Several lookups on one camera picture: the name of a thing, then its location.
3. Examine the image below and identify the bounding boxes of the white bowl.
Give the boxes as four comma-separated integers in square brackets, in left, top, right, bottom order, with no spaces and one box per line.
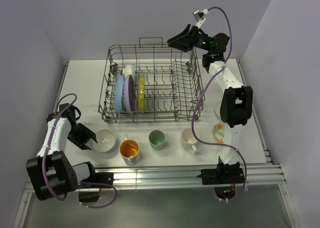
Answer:
[123,64,136,80]
[214,100,222,118]
[91,129,116,153]

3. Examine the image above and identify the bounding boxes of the lilac plastic plate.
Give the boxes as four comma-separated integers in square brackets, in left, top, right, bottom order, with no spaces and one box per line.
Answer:
[123,75,136,112]

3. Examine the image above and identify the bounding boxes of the aluminium frame rail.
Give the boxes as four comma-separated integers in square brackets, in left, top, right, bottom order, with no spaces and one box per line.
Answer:
[14,163,301,228]

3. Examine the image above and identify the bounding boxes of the blue plastic plate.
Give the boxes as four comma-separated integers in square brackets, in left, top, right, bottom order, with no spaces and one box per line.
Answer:
[115,75,124,114]

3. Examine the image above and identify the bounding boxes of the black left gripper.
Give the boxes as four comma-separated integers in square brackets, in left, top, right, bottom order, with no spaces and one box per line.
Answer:
[67,123,97,151]

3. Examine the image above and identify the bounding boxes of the floral mug orange inside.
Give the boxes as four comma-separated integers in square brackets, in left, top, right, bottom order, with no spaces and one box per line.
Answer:
[119,134,140,165]

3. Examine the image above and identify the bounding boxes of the green cup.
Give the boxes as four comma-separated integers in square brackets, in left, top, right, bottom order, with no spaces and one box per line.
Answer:
[148,130,166,150]

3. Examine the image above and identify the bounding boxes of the grey wire dish rack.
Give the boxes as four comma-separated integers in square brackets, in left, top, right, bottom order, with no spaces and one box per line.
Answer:
[98,37,204,123]

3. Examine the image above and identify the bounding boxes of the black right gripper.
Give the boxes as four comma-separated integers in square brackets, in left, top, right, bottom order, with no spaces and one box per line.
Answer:
[167,24,212,53]

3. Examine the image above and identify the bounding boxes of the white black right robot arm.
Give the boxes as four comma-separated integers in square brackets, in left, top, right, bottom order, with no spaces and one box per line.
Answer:
[167,24,253,185]

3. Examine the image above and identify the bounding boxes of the green polka-dot plate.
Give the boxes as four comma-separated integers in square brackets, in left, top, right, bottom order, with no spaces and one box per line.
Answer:
[138,74,145,113]

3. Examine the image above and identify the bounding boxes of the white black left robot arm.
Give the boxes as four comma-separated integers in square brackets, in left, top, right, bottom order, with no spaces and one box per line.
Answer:
[26,103,113,201]

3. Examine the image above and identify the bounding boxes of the cream white mug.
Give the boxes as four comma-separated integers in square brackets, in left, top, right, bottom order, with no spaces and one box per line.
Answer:
[180,128,198,153]

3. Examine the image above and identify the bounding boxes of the floral painted bowl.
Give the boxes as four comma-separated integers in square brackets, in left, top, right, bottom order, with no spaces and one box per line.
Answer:
[212,122,225,144]

